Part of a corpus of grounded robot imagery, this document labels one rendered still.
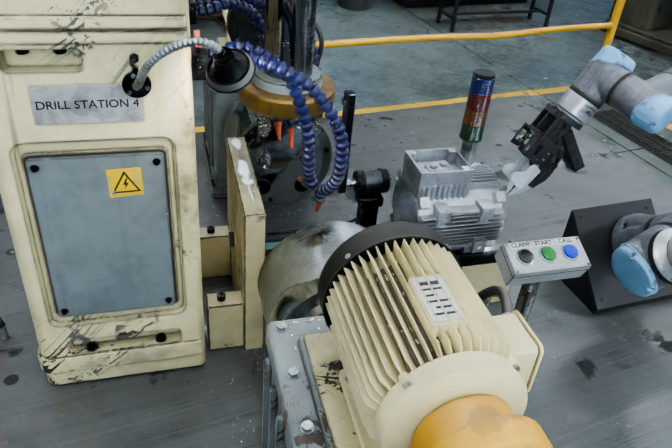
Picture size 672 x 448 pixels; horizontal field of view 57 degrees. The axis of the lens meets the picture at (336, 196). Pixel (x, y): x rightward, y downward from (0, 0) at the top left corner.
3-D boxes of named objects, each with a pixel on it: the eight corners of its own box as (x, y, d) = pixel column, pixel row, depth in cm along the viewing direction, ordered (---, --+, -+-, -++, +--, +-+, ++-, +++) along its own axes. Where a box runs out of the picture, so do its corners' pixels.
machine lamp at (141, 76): (121, 132, 82) (110, 40, 75) (123, 96, 91) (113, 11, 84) (257, 126, 86) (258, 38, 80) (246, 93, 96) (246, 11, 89)
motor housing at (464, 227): (413, 271, 138) (426, 199, 127) (386, 221, 153) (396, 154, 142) (494, 262, 143) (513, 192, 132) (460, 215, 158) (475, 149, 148)
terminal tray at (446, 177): (416, 203, 133) (422, 174, 129) (400, 177, 141) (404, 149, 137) (468, 199, 136) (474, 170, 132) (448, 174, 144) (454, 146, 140)
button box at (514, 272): (505, 286, 122) (516, 274, 118) (493, 255, 126) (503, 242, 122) (580, 277, 127) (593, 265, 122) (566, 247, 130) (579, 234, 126)
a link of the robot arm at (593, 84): (634, 59, 118) (600, 37, 123) (594, 106, 122) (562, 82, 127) (645, 70, 124) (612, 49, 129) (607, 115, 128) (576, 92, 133)
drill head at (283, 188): (235, 228, 146) (234, 133, 133) (218, 145, 179) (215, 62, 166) (337, 219, 153) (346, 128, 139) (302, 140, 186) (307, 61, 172)
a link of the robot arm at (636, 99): (699, 90, 117) (652, 60, 123) (660, 111, 113) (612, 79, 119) (682, 122, 123) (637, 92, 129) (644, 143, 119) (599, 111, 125)
